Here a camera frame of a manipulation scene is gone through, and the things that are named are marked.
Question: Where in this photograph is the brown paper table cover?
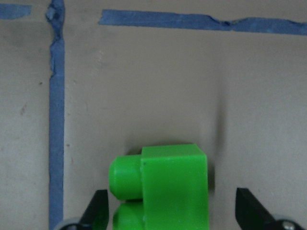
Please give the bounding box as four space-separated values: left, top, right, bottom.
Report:
0 0 307 230

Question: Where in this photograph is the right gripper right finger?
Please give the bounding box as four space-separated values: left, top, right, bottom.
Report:
235 188 278 229

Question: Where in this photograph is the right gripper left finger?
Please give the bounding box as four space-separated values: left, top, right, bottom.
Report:
77 190 109 228

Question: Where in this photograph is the green toy block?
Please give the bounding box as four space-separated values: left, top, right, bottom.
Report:
109 144 209 230

